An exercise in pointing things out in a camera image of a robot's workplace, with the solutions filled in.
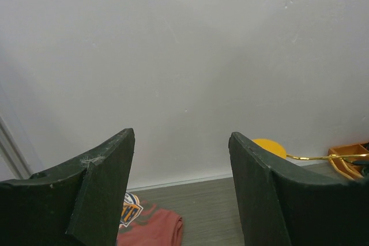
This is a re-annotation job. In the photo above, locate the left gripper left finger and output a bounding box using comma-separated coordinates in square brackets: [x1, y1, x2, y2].
[1, 128, 135, 245]

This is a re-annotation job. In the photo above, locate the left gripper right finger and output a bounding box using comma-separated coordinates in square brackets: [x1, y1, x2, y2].
[228, 132, 368, 246]

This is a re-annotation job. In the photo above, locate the orange wine glass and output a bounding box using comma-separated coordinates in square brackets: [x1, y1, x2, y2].
[253, 138, 287, 159]

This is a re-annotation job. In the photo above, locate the red folded t-shirt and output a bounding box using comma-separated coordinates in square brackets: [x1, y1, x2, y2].
[115, 192, 183, 246]

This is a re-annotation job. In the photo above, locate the wooden compartment tray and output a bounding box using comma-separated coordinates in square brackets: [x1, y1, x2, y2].
[328, 142, 368, 180]

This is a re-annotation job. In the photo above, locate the gold wire wine glass rack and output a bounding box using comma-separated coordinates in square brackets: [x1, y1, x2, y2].
[285, 152, 369, 180]

